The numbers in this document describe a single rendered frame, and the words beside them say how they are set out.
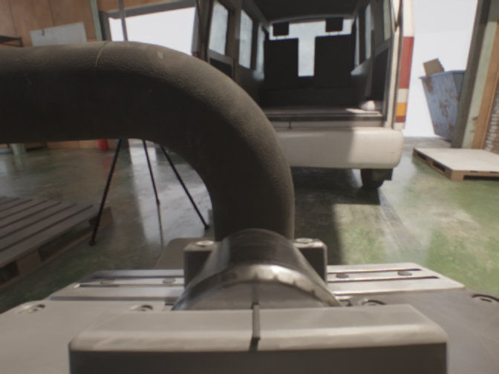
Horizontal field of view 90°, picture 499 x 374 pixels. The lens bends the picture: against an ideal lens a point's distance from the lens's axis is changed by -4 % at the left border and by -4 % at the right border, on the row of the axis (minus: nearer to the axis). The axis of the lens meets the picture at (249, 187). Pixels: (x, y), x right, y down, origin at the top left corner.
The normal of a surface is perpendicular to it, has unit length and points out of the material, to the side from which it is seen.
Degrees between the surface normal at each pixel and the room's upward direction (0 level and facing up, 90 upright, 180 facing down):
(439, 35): 90
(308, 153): 92
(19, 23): 90
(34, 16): 90
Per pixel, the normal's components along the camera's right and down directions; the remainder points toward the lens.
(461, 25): -0.25, 0.32
